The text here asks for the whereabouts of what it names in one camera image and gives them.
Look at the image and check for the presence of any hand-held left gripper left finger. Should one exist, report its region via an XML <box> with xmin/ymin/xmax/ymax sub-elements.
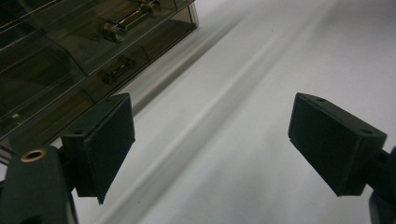
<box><xmin>60</xmin><ymin>92</ymin><xmax>136</xmax><ymax>205</ymax></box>

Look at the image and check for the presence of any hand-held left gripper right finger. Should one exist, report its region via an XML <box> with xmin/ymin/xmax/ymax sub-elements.
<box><xmin>287</xmin><ymin>91</ymin><xmax>389</xmax><ymax>198</ymax></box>

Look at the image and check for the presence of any smoky transparent drawer box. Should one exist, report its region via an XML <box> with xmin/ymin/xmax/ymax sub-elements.
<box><xmin>0</xmin><ymin>0</ymin><xmax>200</xmax><ymax>166</ymax></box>

